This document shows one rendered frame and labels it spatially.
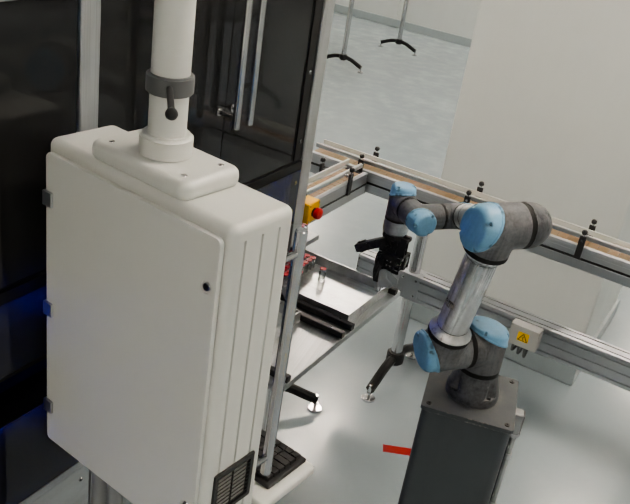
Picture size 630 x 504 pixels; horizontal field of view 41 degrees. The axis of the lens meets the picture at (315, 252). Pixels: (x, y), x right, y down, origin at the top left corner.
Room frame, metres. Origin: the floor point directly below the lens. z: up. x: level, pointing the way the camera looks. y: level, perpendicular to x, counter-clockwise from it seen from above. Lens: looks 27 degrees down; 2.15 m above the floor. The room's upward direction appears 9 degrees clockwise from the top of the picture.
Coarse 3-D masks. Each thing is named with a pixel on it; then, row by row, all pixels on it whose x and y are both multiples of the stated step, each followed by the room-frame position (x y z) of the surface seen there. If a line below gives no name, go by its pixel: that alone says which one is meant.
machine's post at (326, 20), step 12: (324, 0) 2.50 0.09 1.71; (324, 12) 2.50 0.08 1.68; (324, 24) 2.51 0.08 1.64; (324, 36) 2.52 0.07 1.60; (324, 48) 2.53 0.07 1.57; (324, 60) 2.54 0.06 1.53; (324, 72) 2.55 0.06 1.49; (312, 84) 2.50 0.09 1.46; (312, 96) 2.50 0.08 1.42; (312, 108) 2.51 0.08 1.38; (312, 120) 2.52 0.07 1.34; (312, 132) 2.53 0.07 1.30; (312, 144) 2.54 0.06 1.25; (300, 180) 2.50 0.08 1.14; (300, 192) 2.51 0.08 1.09; (300, 204) 2.52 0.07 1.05; (300, 216) 2.53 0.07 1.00
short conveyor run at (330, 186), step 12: (324, 168) 3.11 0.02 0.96; (336, 168) 3.15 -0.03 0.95; (348, 168) 3.25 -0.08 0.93; (360, 168) 3.20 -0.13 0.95; (312, 180) 2.99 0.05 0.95; (324, 180) 3.06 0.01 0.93; (336, 180) 3.02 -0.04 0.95; (348, 180) 3.05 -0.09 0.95; (360, 180) 3.16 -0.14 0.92; (312, 192) 2.86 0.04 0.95; (324, 192) 2.94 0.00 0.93; (336, 192) 2.98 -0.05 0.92; (348, 192) 3.05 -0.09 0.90; (360, 192) 3.17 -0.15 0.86; (324, 204) 2.91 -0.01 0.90; (336, 204) 3.00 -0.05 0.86
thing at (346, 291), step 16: (320, 256) 2.44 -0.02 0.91; (336, 272) 2.41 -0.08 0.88; (352, 272) 2.38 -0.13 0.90; (304, 288) 2.27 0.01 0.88; (320, 288) 2.28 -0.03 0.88; (336, 288) 2.30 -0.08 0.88; (352, 288) 2.32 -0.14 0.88; (368, 288) 2.33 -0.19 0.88; (384, 288) 2.29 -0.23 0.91; (320, 304) 2.14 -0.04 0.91; (336, 304) 2.20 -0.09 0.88; (352, 304) 2.22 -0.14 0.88; (368, 304) 2.20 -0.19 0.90; (352, 320) 2.12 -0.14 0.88
